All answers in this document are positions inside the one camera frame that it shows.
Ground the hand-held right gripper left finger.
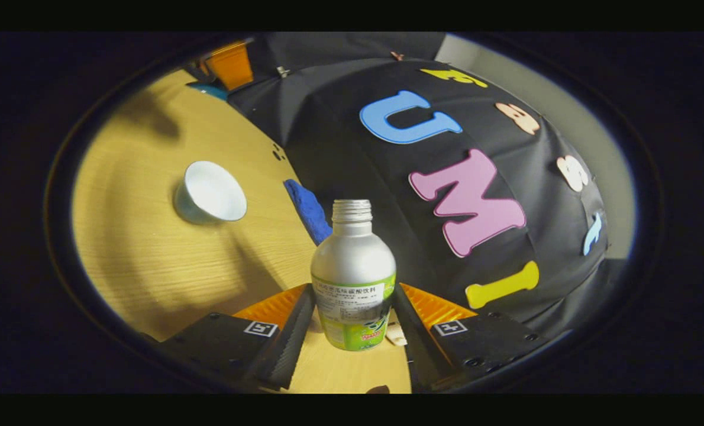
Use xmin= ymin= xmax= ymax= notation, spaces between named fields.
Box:
xmin=142 ymin=284 xmax=316 ymax=392

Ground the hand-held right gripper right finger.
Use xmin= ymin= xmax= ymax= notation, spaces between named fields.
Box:
xmin=392 ymin=282 xmax=551 ymax=391

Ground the silver green-label water bottle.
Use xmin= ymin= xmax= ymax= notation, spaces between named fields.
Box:
xmin=311 ymin=199 xmax=397 ymax=352

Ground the blue folded towel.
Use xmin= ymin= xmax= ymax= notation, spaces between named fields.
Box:
xmin=283 ymin=179 xmax=333 ymax=246

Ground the black backdrop cloth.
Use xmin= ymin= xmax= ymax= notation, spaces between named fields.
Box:
xmin=228 ymin=33 xmax=616 ymax=338

